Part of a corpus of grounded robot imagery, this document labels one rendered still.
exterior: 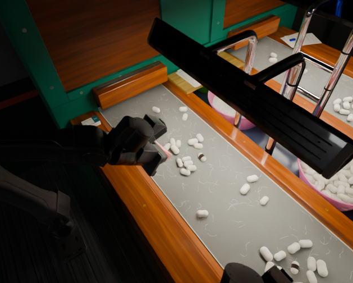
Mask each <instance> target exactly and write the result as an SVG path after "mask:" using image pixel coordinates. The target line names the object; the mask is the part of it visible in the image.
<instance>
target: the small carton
mask: <svg viewBox="0 0 353 283"><path fill-rule="evenodd" d="M81 123H82V125H93V126H98V125H100V124H101V123H100V120H99V118H98V117H97V116H93V117H91V118H89V119H87V120H85V121H82V122H81Z"/></svg>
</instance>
